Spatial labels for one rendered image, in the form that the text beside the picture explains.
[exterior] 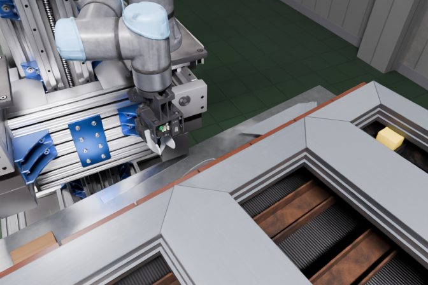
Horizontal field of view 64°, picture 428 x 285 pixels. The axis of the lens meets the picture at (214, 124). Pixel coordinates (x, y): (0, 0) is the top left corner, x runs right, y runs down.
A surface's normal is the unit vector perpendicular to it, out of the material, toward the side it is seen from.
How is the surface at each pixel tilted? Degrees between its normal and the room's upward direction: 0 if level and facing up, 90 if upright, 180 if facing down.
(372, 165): 0
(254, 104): 0
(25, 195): 90
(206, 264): 0
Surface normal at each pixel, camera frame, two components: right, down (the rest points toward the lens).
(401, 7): -0.89, 0.30
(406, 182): 0.02, -0.75
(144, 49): 0.08, 0.66
